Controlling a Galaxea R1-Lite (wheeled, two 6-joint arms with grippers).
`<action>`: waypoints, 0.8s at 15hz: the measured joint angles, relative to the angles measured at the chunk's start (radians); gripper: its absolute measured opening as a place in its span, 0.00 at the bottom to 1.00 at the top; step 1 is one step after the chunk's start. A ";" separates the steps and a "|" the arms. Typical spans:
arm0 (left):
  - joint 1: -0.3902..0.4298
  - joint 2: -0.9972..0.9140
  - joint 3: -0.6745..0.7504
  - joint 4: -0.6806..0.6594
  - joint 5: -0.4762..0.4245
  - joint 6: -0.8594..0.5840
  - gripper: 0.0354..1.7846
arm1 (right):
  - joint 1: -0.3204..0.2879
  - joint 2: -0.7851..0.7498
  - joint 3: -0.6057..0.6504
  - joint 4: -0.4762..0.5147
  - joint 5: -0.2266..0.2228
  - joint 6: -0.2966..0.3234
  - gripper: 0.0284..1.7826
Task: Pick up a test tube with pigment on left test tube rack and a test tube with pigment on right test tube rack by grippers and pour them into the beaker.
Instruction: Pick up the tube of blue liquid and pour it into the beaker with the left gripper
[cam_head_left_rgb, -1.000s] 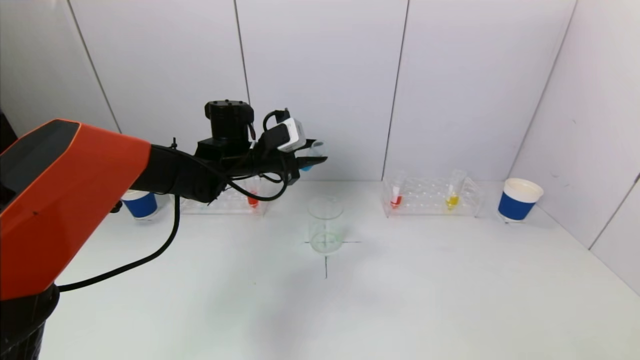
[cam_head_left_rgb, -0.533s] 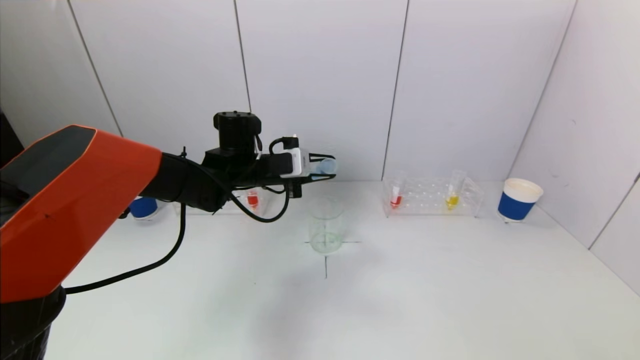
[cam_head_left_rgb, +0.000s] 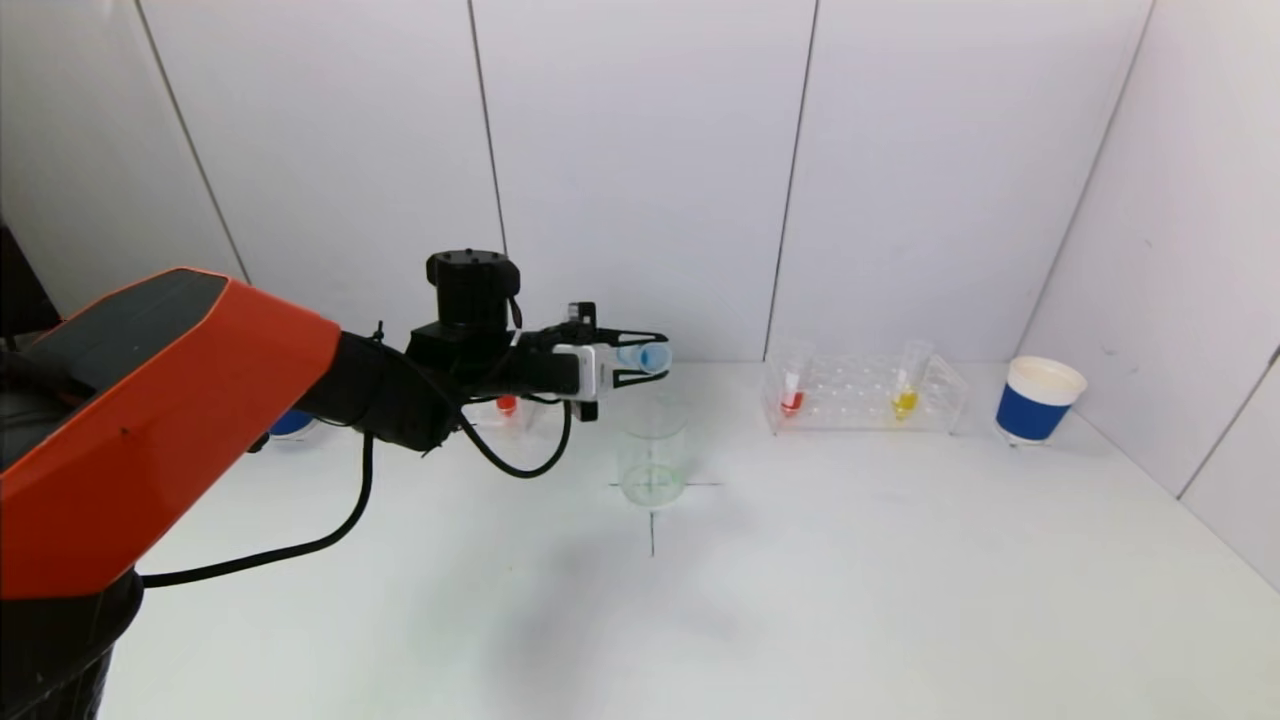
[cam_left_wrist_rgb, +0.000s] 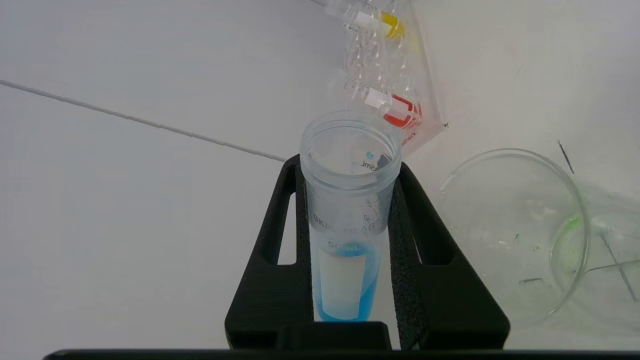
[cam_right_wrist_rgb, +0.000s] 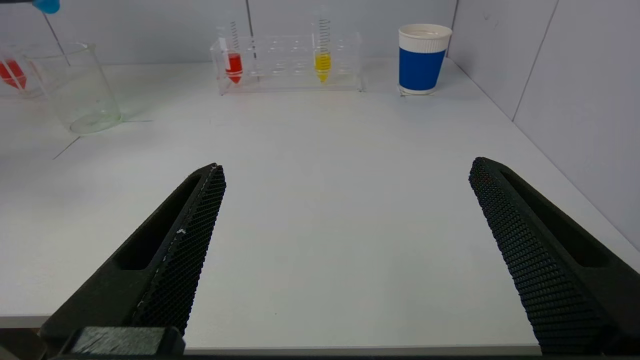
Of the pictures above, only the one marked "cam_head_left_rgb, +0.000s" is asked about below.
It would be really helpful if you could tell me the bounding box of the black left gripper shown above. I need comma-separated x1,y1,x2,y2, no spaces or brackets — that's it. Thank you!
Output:
521,327,670,422

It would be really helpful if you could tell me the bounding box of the test tube with blue pigment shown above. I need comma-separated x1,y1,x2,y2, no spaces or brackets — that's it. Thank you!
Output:
617,341,673,376

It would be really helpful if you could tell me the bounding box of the clear glass beaker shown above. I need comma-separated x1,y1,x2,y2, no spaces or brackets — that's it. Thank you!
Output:
614,395,690,509

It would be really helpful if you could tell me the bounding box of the clear acrylic test tube rack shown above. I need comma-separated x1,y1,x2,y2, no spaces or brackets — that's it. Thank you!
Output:
760,355,968,436
455,393,537,433

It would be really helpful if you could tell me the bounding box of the test tube with yellow pigment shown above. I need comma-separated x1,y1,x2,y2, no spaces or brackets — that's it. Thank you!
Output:
890,340,933,421

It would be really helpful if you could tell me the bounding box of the black office chair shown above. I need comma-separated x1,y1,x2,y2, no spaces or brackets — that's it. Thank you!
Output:
0,225,59,341

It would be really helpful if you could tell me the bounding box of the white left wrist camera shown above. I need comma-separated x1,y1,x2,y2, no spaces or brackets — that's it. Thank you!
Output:
552,343,603,423

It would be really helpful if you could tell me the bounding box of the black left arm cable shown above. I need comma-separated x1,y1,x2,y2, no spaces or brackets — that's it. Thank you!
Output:
140,300,599,591

